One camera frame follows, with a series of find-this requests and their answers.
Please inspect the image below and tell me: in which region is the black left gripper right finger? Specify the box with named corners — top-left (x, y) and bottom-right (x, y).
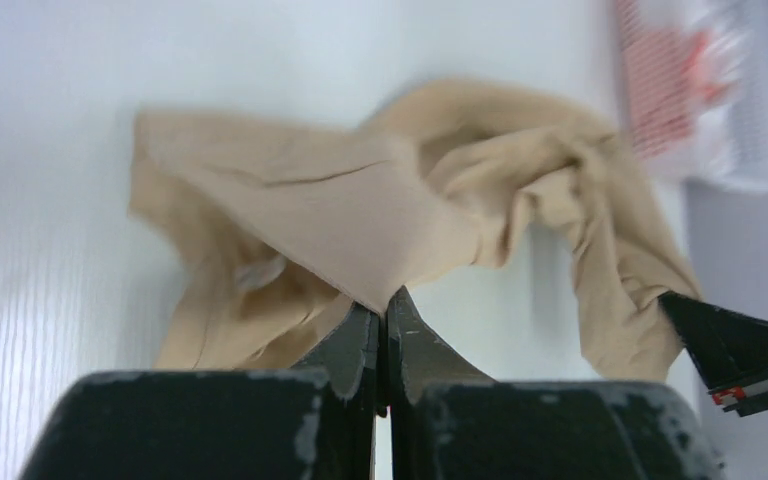
top-left (386, 289), bottom-right (723, 480)

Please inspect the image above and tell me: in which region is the beige t shirt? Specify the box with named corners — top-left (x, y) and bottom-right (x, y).
top-left (129, 79), bottom-right (701, 381)

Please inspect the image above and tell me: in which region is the white plastic laundry basket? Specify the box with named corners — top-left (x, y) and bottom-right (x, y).
top-left (612, 0), bottom-right (768, 195)

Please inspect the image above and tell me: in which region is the pink t shirt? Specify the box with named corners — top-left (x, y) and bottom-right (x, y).
top-left (622, 27), bottom-right (736, 159)

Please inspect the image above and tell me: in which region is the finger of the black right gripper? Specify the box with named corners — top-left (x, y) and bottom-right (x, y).
top-left (658, 292), bottom-right (768, 414)

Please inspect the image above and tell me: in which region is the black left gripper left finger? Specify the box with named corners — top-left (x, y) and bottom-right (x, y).
top-left (21, 305), bottom-right (380, 479)

